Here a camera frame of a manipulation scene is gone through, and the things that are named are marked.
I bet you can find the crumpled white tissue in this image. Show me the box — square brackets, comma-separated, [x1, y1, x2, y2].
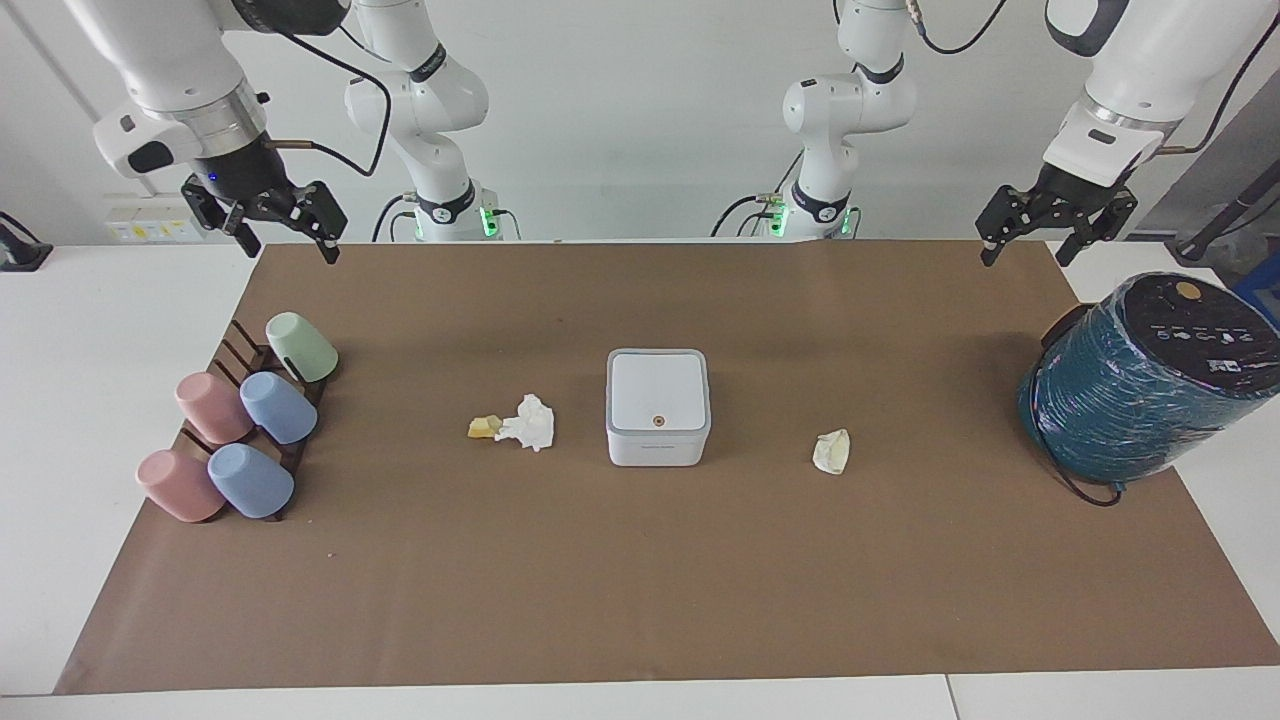
[495, 394, 557, 453]

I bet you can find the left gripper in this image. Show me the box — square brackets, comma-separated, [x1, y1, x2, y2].
[976, 163, 1140, 269]

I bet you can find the black stand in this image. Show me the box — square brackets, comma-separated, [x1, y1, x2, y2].
[1176, 165, 1280, 263]
[0, 212, 54, 273]

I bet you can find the white wall socket strip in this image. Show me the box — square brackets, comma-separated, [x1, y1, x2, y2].
[104, 203, 205, 247]

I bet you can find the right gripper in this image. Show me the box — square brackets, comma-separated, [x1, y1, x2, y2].
[181, 133, 349, 265]

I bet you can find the white square trash bin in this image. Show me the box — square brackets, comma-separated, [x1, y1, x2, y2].
[606, 348, 713, 468]

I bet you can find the dark wooden cup rack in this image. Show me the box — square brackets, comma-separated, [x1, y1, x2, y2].
[177, 319, 337, 524]

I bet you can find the teal wrapped round appliance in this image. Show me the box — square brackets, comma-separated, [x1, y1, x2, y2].
[1018, 271, 1280, 487]

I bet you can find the black appliance cord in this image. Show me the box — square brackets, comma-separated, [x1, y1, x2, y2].
[1028, 302, 1127, 509]

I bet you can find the blue cup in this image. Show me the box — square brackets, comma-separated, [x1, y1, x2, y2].
[239, 372, 320, 446]
[207, 443, 296, 521]

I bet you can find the green cup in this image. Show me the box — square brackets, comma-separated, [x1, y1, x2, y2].
[265, 312, 340, 385]

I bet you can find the pink cup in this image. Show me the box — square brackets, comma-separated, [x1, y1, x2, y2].
[175, 372, 256, 447]
[136, 449, 227, 524]

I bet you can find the crumpled cream paper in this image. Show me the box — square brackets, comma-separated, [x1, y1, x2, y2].
[812, 429, 853, 476]

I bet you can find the black cable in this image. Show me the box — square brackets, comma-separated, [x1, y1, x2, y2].
[262, 26, 394, 179]
[711, 194, 791, 239]
[1158, 38, 1280, 157]
[905, 0, 1013, 57]
[371, 194, 417, 244]

